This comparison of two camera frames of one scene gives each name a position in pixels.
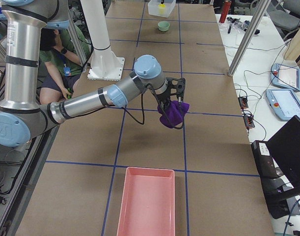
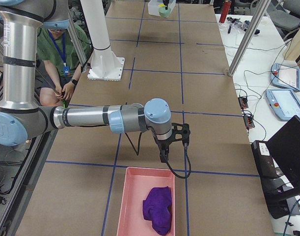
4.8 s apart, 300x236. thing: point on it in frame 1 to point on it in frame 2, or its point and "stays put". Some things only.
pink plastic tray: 147,206 stays put
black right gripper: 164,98 to 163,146
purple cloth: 176,112 to 157,208
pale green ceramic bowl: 163,26 to 164,12
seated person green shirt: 62,58 stays put
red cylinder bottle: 226,10 stays put
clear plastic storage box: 161,8 stays put
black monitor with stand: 281,161 stays put
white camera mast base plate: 105,65 stays put
